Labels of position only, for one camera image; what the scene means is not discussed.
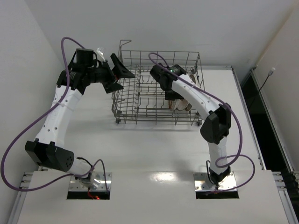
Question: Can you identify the black wall cable white plug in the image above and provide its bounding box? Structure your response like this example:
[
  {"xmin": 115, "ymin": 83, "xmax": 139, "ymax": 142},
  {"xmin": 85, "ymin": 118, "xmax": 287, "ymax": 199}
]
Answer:
[{"xmin": 247, "ymin": 67, "xmax": 276, "ymax": 110}]

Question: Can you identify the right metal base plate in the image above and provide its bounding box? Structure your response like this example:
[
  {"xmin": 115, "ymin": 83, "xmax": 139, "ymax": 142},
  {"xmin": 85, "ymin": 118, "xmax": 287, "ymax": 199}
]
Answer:
[{"xmin": 193, "ymin": 172, "xmax": 237, "ymax": 193}]

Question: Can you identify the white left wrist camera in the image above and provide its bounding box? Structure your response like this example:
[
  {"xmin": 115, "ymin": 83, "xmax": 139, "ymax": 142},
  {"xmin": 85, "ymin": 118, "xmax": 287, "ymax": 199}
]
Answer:
[{"xmin": 96, "ymin": 47, "xmax": 106, "ymax": 61}]

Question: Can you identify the floral plate brown rim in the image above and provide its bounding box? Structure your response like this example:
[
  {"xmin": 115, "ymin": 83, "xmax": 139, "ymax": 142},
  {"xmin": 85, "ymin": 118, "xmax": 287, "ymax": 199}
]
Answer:
[
  {"xmin": 184, "ymin": 74, "xmax": 201, "ymax": 112},
  {"xmin": 168, "ymin": 99, "xmax": 177, "ymax": 111}
]

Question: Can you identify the aluminium frame rail right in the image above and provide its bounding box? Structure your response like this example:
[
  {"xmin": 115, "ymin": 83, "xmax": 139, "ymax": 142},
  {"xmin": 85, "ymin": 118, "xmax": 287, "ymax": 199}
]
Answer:
[{"xmin": 241, "ymin": 68, "xmax": 299, "ymax": 224}]

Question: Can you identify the grey wire dish rack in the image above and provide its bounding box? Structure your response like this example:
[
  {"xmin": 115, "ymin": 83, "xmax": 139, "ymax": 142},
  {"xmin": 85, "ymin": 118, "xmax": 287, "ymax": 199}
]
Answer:
[{"xmin": 112, "ymin": 39, "xmax": 205, "ymax": 126}]

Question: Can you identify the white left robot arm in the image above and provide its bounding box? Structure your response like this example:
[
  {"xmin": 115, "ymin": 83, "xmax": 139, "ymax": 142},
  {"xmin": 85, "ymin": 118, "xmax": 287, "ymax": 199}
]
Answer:
[{"xmin": 25, "ymin": 49, "xmax": 135, "ymax": 179}]

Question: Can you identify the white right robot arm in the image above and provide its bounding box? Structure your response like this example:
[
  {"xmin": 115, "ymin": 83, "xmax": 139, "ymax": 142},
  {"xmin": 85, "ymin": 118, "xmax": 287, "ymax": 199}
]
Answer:
[{"xmin": 150, "ymin": 64, "xmax": 231, "ymax": 186}]

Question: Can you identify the orange sunburst plate dark rim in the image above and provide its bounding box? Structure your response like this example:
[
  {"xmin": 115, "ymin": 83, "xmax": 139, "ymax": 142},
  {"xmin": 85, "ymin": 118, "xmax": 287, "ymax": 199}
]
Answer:
[{"xmin": 176, "ymin": 99, "xmax": 189, "ymax": 111}]

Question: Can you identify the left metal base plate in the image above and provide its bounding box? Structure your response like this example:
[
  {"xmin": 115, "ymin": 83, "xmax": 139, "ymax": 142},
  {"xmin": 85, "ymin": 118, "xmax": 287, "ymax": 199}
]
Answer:
[{"xmin": 68, "ymin": 172, "xmax": 112, "ymax": 192}]

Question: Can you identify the metal base plate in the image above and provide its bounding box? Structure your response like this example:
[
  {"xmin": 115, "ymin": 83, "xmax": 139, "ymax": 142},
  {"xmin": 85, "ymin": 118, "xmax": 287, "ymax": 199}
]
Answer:
[
  {"xmin": 193, "ymin": 172, "xmax": 237, "ymax": 193},
  {"xmin": 68, "ymin": 172, "xmax": 112, "ymax": 192}
]

